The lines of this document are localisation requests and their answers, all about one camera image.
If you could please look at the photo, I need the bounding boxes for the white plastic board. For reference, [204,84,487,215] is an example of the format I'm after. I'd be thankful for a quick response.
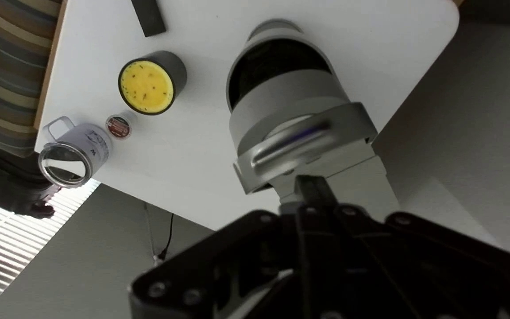
[32,0,463,233]

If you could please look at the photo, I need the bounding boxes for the black power cable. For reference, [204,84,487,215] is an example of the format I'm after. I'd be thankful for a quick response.
[151,211,178,263]

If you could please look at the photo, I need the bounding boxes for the black remote control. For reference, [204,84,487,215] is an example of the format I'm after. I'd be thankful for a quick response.
[130,0,169,40]

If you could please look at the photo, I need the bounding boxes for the striped fabric sofa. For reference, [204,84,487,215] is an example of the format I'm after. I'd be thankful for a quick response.
[0,0,64,220]

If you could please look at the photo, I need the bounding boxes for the dark jar yellow candle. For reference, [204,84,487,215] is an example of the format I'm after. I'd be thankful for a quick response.
[117,50,190,118]

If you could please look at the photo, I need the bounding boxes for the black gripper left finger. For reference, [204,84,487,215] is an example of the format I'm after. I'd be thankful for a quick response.
[128,174,317,319]

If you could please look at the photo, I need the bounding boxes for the small red round disc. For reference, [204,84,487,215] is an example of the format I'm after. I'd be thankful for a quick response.
[105,114,133,141]

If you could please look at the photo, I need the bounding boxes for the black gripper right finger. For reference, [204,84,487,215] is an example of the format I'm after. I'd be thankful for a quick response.
[312,174,510,319]

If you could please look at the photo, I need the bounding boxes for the white window blinds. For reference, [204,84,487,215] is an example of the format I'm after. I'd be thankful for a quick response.
[0,180,101,319]

